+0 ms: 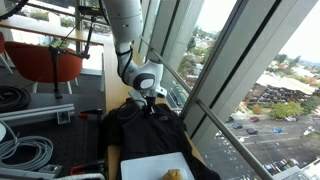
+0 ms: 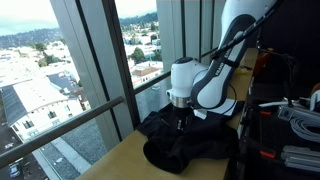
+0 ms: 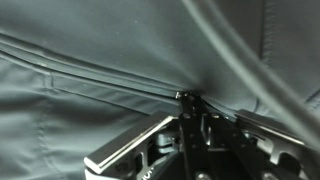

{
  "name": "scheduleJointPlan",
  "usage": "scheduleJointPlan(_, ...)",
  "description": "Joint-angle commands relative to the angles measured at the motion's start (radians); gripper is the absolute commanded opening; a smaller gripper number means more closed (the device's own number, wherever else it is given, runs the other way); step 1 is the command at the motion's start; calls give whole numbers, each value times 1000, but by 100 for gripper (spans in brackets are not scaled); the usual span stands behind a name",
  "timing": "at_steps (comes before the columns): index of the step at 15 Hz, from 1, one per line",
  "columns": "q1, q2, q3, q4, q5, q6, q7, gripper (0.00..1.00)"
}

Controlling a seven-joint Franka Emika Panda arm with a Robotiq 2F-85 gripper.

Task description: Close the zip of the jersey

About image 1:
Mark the metal window handrail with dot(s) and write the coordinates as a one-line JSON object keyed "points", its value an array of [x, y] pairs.
{"points": [[216, 121]]}

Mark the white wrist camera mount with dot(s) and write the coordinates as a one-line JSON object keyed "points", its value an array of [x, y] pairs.
{"points": [[137, 97]]}

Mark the black stereo camera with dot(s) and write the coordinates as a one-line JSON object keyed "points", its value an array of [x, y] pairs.
{"points": [[89, 10]]}

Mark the aluminium extrusion bar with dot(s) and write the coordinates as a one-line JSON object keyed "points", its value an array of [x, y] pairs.
{"points": [[20, 174], [33, 113]]}

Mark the orange black clamp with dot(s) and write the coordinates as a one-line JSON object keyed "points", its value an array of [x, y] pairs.
{"points": [[83, 168], [90, 114]]}

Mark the black camera tripod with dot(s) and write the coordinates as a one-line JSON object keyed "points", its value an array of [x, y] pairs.
{"points": [[55, 73]]}

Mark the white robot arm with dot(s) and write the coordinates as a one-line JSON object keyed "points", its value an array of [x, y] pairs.
{"points": [[126, 20]]}

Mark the grey window mullion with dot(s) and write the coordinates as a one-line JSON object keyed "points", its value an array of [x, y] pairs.
{"points": [[243, 50]]}

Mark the white flat board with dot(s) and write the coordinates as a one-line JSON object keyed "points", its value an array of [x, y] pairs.
{"points": [[143, 166]]}

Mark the black perforated breadboard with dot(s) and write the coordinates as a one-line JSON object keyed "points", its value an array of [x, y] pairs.
{"points": [[76, 143]]}

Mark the orange chair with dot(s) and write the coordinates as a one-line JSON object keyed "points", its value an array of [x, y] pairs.
{"points": [[36, 60]]}

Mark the black zip jersey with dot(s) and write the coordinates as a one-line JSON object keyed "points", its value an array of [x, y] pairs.
{"points": [[150, 133]]}

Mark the yellow crumpled lump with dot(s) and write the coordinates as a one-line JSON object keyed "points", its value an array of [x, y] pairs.
{"points": [[172, 175]]}

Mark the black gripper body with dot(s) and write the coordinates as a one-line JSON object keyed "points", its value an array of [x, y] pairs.
{"points": [[150, 101]]}

